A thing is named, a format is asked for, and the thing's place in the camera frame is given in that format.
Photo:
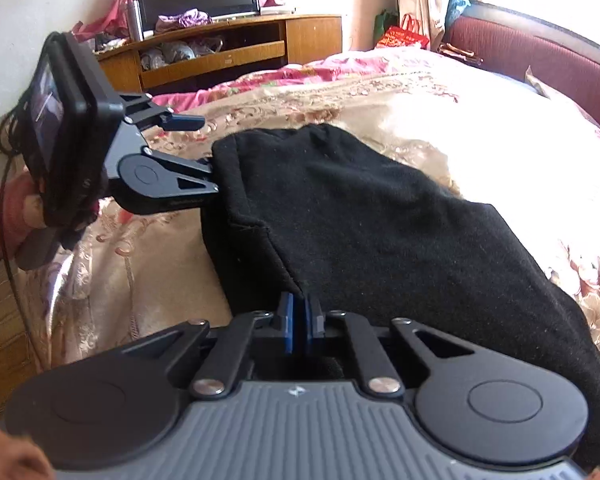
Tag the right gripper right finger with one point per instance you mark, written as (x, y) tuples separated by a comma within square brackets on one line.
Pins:
[(346, 349)]

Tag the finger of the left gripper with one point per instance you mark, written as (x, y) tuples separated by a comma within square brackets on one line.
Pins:
[(205, 161), (142, 112)]

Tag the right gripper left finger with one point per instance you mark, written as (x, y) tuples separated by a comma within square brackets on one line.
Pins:
[(214, 363)]

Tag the black pants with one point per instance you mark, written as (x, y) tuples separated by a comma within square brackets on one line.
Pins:
[(314, 211)]

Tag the left hand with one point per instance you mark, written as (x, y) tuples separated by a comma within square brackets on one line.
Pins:
[(24, 206)]

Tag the wooden TV cabinet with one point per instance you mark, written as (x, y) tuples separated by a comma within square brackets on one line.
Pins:
[(224, 51)]

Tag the pink cloth behind television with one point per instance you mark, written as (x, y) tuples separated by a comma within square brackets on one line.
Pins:
[(115, 5)]

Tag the metal thermos bottle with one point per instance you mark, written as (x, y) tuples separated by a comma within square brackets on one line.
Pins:
[(134, 22)]

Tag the purple cloth on cabinet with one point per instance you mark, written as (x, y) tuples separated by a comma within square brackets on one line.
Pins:
[(188, 19)]

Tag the red gift bag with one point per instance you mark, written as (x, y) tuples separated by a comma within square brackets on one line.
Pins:
[(407, 34)]

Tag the floral satin bedspread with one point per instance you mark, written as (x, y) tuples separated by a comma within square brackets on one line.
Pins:
[(521, 147)]

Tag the blue bag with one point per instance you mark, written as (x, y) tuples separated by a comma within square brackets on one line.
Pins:
[(455, 9)]

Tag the maroon bed headboard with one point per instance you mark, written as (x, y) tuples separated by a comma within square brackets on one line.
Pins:
[(511, 43)]

